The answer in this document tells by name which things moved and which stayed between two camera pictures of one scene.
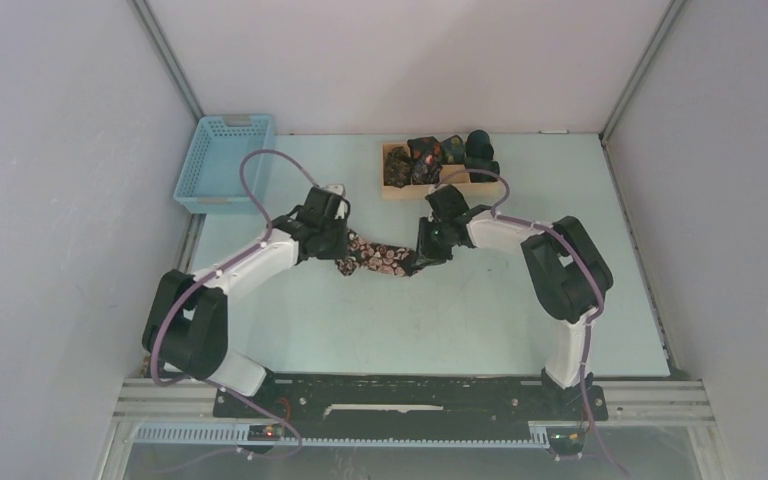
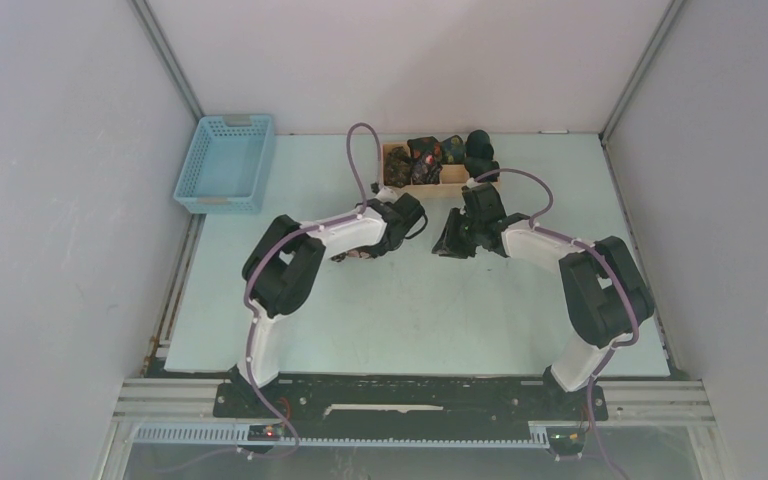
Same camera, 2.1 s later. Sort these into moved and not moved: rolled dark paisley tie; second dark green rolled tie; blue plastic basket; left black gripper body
Moved: left black gripper body
Not moved: blue plastic basket; rolled dark paisley tie; second dark green rolled tie
